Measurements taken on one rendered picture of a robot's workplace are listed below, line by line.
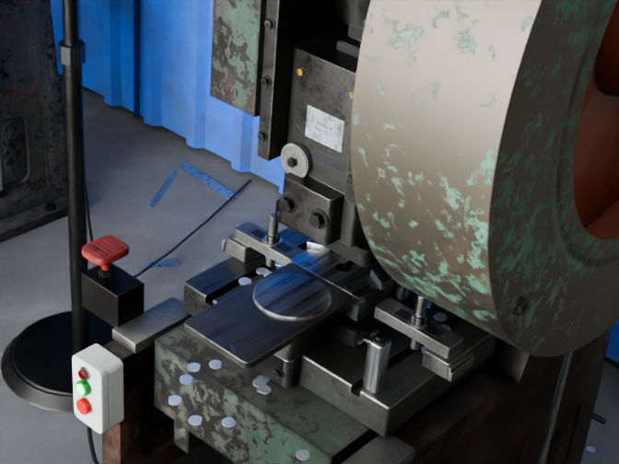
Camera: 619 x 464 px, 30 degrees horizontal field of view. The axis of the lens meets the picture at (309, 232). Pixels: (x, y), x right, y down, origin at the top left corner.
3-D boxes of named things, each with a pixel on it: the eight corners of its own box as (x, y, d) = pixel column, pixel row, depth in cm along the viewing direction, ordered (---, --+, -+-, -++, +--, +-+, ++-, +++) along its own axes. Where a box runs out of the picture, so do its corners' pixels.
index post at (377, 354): (375, 395, 176) (382, 344, 170) (360, 386, 177) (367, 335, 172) (386, 387, 177) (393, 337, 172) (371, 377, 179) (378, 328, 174)
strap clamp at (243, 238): (290, 289, 198) (294, 238, 192) (220, 249, 206) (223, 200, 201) (313, 276, 202) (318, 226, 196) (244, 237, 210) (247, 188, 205)
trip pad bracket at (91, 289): (119, 383, 202) (118, 292, 191) (83, 358, 207) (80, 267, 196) (145, 368, 205) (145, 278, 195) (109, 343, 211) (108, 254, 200)
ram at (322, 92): (333, 259, 173) (353, 77, 157) (261, 219, 181) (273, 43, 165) (403, 219, 184) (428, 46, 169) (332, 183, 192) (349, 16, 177)
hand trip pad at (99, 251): (101, 298, 194) (100, 261, 190) (78, 284, 198) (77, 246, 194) (133, 283, 199) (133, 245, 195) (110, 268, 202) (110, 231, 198)
